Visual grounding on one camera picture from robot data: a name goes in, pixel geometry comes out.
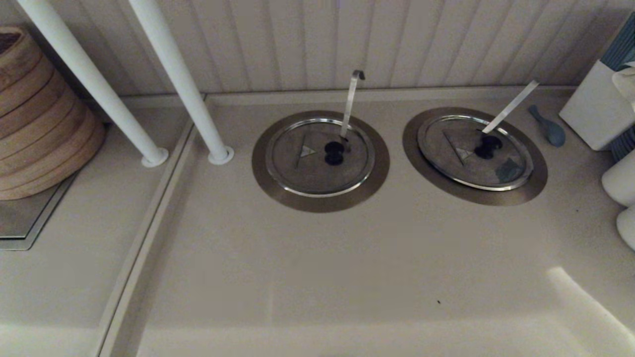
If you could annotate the white box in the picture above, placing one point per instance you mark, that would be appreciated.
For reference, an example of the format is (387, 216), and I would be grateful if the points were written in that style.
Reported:
(593, 109)

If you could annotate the white metal pole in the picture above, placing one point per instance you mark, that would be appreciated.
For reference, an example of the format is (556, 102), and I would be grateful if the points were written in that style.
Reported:
(101, 94)
(182, 79)

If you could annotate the flat steel counter plate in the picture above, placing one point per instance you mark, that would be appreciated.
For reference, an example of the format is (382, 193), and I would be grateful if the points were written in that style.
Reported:
(20, 218)

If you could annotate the blue plastic spoon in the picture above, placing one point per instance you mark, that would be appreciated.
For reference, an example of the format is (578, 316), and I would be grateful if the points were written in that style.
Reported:
(553, 133)

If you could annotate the white tissue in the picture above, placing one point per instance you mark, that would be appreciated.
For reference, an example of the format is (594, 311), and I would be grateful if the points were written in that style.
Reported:
(626, 79)

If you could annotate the stacked bamboo steamer baskets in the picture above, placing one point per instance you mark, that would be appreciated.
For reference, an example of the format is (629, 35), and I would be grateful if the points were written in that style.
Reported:
(39, 124)

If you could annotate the blue striped container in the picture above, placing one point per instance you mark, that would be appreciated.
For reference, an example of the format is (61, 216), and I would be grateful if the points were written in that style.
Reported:
(622, 44)

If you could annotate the round steel lid black knob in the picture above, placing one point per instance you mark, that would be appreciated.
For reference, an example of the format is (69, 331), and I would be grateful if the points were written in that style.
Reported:
(307, 173)
(446, 153)

